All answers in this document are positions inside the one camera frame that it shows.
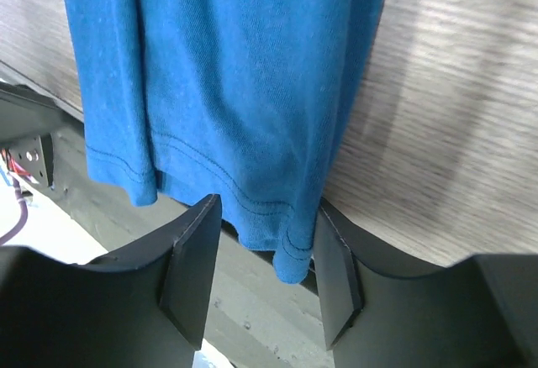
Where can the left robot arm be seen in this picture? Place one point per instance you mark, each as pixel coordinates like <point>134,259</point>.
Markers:
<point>36,157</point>

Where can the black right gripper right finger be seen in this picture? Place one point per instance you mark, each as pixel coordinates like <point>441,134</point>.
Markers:
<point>382,307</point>

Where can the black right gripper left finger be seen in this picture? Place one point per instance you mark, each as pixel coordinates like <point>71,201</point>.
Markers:
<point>144,304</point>

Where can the blue t shirt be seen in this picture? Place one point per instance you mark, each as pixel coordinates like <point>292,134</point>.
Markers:
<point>246,99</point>

